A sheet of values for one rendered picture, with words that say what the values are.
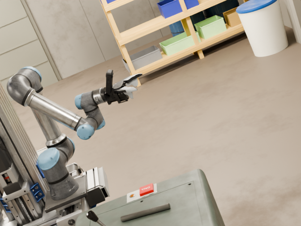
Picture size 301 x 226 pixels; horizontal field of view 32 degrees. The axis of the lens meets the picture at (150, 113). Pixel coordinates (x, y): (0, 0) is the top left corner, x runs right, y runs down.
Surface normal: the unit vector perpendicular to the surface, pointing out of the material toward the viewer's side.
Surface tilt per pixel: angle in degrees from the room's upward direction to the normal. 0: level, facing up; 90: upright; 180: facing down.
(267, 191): 0
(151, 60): 90
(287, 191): 0
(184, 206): 0
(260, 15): 94
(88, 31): 90
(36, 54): 90
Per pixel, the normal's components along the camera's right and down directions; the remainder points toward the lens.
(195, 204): -0.37, -0.87
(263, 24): -0.07, 0.45
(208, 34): 0.19, 0.29
